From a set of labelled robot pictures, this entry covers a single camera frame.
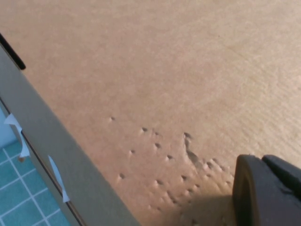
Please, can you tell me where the white tape piece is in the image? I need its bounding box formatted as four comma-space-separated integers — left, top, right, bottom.
3, 113, 31, 159
48, 154, 71, 203

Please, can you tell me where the green checked tablecloth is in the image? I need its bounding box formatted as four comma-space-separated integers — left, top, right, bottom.
0, 140, 72, 226

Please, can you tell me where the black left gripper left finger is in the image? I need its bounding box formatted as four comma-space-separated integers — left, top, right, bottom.
232, 154, 301, 226

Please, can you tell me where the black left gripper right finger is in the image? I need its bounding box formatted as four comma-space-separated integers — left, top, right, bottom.
262, 154, 301, 202

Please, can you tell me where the cardboard shoe box shell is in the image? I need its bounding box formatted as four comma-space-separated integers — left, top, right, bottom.
0, 0, 301, 226

